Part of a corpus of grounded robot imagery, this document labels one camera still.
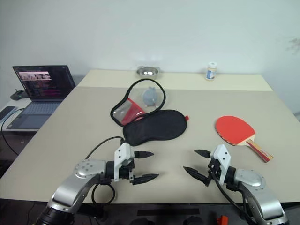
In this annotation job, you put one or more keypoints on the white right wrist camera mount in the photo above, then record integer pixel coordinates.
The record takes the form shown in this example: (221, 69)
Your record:
(222, 155)

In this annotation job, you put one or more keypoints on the black phone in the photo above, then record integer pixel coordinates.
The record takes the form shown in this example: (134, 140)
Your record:
(7, 111)

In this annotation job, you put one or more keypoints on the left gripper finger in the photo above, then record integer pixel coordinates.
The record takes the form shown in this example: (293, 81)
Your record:
(144, 154)
(146, 178)

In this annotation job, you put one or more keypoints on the open grey laptop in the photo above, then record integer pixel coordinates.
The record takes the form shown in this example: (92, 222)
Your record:
(39, 79)

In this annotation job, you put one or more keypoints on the black zip pouch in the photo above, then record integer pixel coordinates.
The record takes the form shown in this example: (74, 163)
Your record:
(154, 129)

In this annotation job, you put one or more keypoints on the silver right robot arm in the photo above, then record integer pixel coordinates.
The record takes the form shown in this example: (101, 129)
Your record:
(250, 179)

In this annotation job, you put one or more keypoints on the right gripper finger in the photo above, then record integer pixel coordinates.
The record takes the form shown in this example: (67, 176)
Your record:
(203, 153)
(195, 174)

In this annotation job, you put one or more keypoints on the dark rounded knob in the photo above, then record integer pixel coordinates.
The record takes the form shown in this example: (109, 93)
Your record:
(143, 221)
(192, 220)

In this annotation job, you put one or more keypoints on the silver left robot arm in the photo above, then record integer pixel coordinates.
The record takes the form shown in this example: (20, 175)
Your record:
(70, 187)

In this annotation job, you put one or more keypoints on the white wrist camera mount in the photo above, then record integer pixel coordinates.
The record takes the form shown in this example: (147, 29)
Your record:
(222, 155)
(122, 154)

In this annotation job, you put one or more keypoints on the red table tennis paddle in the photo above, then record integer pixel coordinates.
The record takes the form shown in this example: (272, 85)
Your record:
(230, 129)

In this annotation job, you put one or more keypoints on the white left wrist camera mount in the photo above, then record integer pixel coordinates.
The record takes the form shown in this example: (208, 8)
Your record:
(122, 154)

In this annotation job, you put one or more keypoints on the steel bowl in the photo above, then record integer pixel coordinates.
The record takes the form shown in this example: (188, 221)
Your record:
(148, 73)

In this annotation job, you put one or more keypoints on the red metal frame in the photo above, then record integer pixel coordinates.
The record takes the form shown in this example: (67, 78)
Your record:
(222, 220)

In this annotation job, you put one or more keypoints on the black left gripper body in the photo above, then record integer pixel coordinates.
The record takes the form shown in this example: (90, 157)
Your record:
(127, 173)

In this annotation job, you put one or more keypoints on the small white bottle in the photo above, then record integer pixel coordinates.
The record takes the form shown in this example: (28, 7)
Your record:
(211, 73)

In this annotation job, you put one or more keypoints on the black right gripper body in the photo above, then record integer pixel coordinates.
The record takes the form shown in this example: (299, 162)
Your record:
(214, 170)

